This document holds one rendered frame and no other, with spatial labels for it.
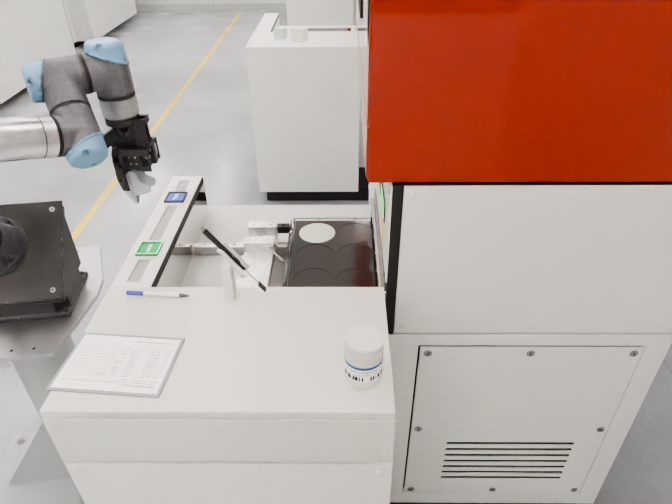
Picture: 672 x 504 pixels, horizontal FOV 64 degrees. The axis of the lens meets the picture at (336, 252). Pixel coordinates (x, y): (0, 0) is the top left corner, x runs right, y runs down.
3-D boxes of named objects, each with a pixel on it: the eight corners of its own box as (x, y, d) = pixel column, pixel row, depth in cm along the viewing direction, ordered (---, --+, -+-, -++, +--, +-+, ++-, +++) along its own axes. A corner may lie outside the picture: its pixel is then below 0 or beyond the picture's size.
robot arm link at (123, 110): (91, 102, 108) (106, 89, 115) (97, 123, 111) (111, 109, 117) (128, 102, 108) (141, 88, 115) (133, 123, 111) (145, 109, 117)
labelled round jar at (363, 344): (381, 360, 102) (383, 323, 96) (383, 389, 96) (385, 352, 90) (343, 360, 102) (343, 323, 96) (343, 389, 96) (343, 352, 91)
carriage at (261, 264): (278, 236, 158) (278, 227, 156) (263, 320, 128) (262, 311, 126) (251, 236, 158) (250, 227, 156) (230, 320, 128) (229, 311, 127)
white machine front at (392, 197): (375, 177, 195) (380, 65, 172) (392, 334, 128) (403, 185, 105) (367, 177, 195) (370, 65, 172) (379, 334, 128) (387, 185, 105)
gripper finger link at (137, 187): (153, 209, 123) (145, 173, 118) (128, 209, 123) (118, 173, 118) (157, 202, 126) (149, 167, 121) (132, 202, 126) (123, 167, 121)
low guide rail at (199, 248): (366, 251, 156) (367, 242, 155) (367, 255, 155) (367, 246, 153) (196, 251, 157) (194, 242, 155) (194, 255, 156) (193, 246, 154)
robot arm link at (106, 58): (74, 39, 106) (118, 33, 109) (89, 94, 112) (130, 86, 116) (82, 48, 100) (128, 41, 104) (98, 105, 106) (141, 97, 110)
